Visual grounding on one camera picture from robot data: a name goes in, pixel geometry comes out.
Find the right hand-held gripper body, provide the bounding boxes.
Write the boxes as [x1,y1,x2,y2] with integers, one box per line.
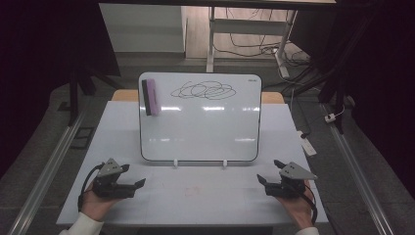
[265,161,318,199]

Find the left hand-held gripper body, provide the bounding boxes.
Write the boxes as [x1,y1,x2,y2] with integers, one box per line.
[92,158,136,199]

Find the purple whiteboard eraser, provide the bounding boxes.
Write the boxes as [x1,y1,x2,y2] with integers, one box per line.
[141,78,161,117]

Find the white whiteboard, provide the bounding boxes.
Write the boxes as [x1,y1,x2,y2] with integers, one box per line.
[138,71,263,164]

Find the person's left hand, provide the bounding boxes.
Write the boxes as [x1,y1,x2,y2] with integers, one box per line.
[79,190,121,223]

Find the person's right hand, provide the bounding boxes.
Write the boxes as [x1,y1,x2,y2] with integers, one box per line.
[276,180,315,229]

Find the white power strip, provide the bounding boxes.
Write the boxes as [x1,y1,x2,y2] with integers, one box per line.
[297,130,318,157]

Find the wooden table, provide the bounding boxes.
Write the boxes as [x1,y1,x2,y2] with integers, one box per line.
[112,89,286,105]

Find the white cabinet panel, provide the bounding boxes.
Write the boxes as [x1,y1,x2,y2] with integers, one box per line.
[99,3,188,53]

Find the dark curtain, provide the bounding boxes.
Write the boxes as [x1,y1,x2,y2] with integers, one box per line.
[0,0,121,179]
[290,0,415,190]

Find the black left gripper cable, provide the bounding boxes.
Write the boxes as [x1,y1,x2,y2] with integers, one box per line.
[77,163,106,212]

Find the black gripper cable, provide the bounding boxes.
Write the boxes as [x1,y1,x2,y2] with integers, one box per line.
[77,163,106,212]
[304,185,319,224]

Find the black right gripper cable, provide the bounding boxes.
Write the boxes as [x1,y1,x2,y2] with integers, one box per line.
[304,185,319,224]

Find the aluminium rail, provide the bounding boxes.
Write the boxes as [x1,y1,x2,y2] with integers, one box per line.
[8,111,86,235]
[321,104,394,235]

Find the black floor cables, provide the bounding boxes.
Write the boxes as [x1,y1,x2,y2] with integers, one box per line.
[213,8,311,67]

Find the white desk frame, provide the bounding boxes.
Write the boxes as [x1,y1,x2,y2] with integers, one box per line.
[206,6,299,79]

